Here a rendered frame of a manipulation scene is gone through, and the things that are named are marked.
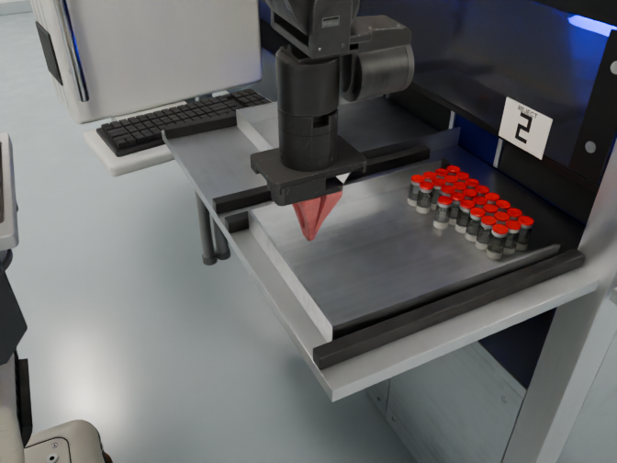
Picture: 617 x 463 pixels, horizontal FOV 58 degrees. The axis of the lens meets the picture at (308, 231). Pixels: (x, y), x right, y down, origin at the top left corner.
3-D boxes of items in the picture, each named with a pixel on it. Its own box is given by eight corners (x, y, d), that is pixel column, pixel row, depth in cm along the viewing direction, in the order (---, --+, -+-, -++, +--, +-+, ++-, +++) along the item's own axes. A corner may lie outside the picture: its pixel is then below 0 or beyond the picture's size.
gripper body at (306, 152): (368, 176, 56) (373, 107, 52) (274, 201, 53) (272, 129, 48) (336, 149, 61) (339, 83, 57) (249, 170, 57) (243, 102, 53)
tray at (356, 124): (382, 95, 124) (383, 81, 122) (457, 144, 105) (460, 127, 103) (237, 126, 111) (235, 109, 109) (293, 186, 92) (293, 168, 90)
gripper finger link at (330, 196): (342, 248, 60) (345, 172, 54) (281, 267, 57) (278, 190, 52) (313, 216, 65) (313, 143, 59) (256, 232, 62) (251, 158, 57)
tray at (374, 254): (437, 177, 95) (440, 159, 93) (554, 265, 76) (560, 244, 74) (249, 229, 83) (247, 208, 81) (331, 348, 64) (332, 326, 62)
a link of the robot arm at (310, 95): (264, 37, 50) (292, 56, 46) (331, 26, 52) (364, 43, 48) (268, 109, 54) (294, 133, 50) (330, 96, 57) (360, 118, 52)
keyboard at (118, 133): (252, 94, 144) (252, 84, 142) (281, 113, 134) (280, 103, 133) (95, 133, 126) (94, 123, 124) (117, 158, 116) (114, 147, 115)
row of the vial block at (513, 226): (439, 191, 91) (443, 166, 88) (518, 253, 78) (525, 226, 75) (428, 195, 90) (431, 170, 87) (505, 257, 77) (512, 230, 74)
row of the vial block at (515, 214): (450, 188, 92) (454, 163, 89) (530, 249, 79) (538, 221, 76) (439, 191, 91) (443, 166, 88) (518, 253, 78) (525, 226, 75)
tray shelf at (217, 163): (369, 96, 128) (370, 88, 127) (636, 273, 78) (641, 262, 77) (162, 139, 111) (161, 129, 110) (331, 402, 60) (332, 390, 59)
